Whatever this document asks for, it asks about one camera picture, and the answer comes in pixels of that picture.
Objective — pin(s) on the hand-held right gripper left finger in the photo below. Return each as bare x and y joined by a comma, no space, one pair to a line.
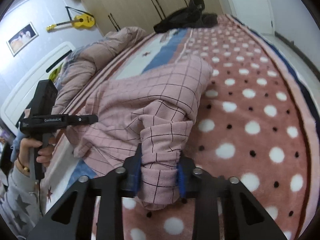
137,165

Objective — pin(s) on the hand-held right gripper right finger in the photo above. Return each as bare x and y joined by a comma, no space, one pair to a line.
182,180

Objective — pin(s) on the pink checked pants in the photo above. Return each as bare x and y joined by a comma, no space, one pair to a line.
140,105

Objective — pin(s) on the polka dot printed blanket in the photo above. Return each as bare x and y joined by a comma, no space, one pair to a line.
250,105

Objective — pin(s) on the white door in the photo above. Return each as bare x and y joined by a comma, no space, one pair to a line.
250,2

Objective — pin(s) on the person's left hand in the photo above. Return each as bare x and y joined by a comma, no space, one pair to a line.
25,150

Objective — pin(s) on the beige wooden wardrobe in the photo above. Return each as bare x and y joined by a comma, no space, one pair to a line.
140,2

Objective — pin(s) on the green pillow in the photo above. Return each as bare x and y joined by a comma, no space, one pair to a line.
55,73

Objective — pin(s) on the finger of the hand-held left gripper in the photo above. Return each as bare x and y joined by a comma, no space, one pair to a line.
82,119

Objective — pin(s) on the framed wall photo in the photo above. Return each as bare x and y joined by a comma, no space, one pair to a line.
22,38

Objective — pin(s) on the black clothing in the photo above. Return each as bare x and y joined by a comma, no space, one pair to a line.
185,17

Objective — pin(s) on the pink duvet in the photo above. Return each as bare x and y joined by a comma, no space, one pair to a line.
82,62

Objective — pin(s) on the white bed headboard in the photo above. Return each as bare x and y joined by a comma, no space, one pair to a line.
25,92

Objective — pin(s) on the yellow guitar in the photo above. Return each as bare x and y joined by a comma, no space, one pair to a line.
83,21

